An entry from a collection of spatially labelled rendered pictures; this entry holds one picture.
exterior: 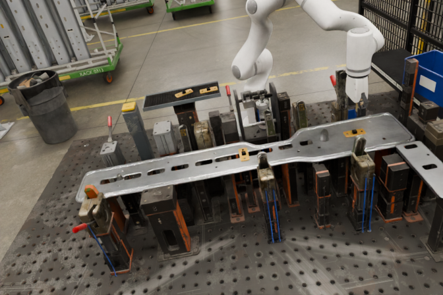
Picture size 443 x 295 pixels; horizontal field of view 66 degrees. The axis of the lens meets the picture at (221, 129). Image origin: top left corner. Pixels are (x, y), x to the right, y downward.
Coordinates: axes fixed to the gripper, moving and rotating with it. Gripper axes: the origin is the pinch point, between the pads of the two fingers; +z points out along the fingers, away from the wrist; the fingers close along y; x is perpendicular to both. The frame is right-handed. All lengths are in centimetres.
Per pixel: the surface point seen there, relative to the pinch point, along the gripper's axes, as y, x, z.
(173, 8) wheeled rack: -609, -114, 87
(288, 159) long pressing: 8.2, -30.2, 12.2
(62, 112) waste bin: -218, -223, 80
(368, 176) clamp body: 25.0, -5.6, 12.8
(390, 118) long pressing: -5.4, 17.5, 12.2
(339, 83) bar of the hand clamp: -15.3, -0.8, -3.5
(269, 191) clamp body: 21.9, -40.7, 13.9
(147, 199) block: 19, -85, 9
